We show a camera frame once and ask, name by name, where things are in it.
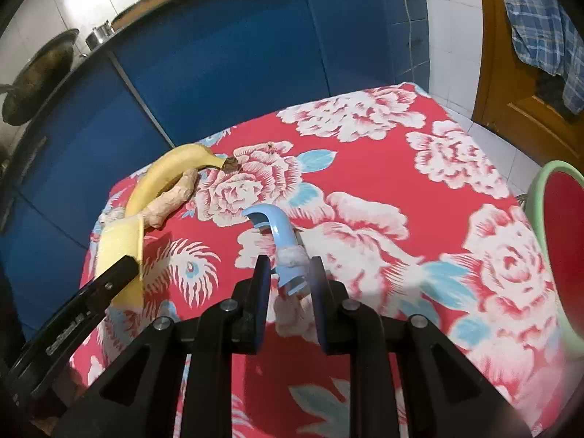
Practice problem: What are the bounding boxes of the yellow foam fruit net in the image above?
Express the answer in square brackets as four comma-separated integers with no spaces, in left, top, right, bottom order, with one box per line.
[95,215,145,312]

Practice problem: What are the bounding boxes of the light blue curved pipe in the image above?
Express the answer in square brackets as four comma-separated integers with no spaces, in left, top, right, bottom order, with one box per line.
[242,204,310,297]

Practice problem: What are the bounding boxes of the red green trash basin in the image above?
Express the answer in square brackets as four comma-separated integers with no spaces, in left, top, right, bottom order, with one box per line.
[525,160,583,359]

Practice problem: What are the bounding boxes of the blue kitchen cabinets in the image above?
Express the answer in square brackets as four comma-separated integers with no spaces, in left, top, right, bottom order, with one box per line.
[0,0,433,343]

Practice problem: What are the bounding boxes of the garlic bulb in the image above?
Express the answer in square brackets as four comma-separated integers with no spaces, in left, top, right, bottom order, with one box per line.
[100,207,125,226]

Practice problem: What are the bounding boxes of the ginger root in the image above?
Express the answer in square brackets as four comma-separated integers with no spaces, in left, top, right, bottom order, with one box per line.
[141,168,198,230]

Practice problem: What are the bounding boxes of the red floral tablecloth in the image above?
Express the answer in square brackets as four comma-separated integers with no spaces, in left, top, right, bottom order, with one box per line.
[67,81,583,438]

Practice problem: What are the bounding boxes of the yellow banana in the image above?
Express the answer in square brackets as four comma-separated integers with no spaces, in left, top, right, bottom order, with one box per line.
[125,143,239,216]

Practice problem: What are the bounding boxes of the wooden door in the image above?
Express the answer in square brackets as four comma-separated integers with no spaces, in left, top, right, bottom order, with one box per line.
[473,0,583,169]

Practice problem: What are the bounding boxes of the black wok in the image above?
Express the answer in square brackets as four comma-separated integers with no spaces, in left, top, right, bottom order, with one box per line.
[1,29,79,127]

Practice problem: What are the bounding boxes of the small steel cup pot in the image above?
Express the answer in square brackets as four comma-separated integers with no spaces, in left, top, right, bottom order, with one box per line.
[85,21,115,51]

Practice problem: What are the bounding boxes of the blue plaid shirt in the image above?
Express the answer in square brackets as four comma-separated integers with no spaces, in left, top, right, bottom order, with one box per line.
[504,0,583,120]

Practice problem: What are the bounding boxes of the steel frying pan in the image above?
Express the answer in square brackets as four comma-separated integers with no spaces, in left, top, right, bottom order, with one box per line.
[110,0,160,31]

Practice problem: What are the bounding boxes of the white power cord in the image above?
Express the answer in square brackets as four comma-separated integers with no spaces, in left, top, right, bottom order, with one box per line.
[387,0,417,85]

